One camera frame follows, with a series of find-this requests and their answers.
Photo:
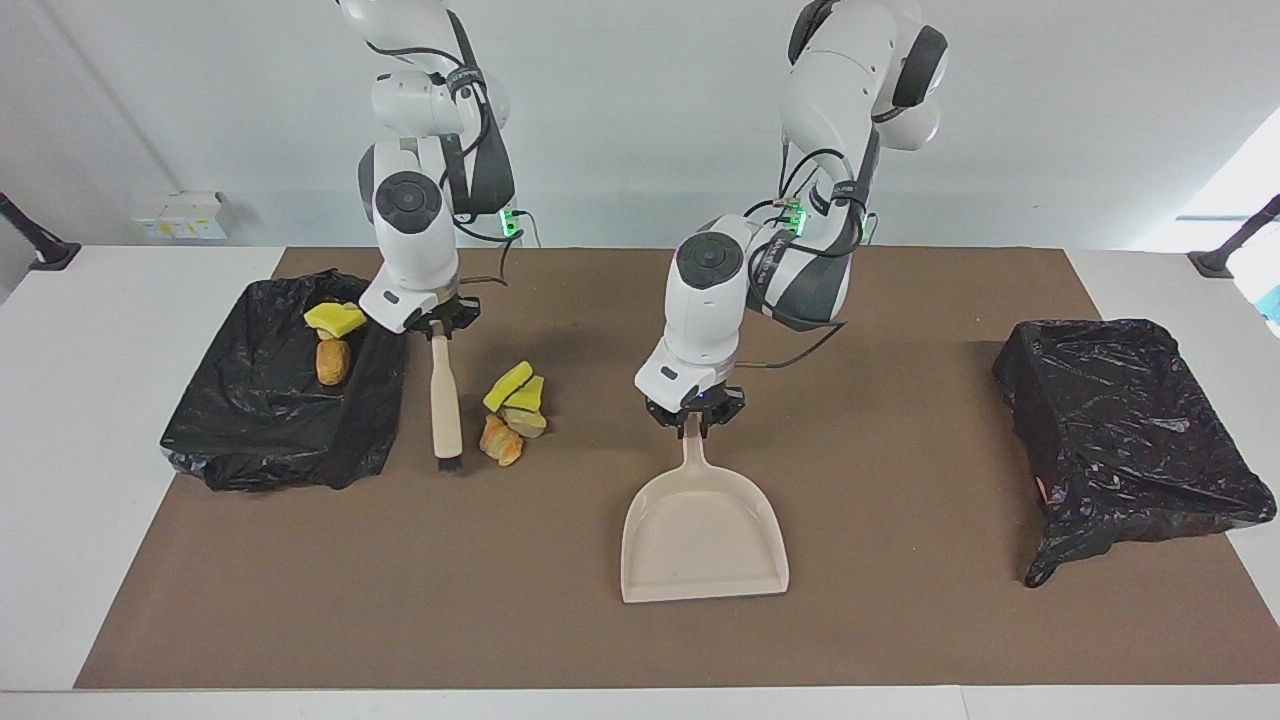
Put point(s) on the pale beige bread chunk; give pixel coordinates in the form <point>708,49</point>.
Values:
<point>527,421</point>

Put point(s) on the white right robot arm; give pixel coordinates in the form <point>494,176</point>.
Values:
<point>410,240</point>

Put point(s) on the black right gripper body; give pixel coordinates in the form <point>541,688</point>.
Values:
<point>462,312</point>

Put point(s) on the wavy yellow sponge piece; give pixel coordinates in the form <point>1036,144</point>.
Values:
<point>335,318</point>

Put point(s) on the black clamp stand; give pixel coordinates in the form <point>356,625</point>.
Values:
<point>1235,245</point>
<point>50,255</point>

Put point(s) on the beige brush with black bristles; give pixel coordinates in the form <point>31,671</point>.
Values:
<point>446,400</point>

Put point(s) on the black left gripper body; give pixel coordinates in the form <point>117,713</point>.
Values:
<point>725,405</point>

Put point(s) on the brown oval bread roll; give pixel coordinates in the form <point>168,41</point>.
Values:
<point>333,362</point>

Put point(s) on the yellow green scouring sponge piece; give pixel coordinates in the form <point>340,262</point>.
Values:
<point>530,392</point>
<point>506,386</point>

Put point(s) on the light blue box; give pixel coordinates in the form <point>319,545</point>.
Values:
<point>1272,305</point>

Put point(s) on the white wall socket box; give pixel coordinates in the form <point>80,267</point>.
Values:
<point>182,216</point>

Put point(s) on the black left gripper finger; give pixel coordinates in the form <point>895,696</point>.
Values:
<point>708,428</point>
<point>680,428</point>

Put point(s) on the brown paper table mat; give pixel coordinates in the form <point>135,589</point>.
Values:
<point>900,620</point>

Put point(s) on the beige plastic dustpan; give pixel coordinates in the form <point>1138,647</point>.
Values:
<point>700,540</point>

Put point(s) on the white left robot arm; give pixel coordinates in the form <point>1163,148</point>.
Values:
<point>705,300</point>

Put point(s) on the black bag lined bin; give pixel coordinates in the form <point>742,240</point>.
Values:
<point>1120,430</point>
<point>260,430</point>

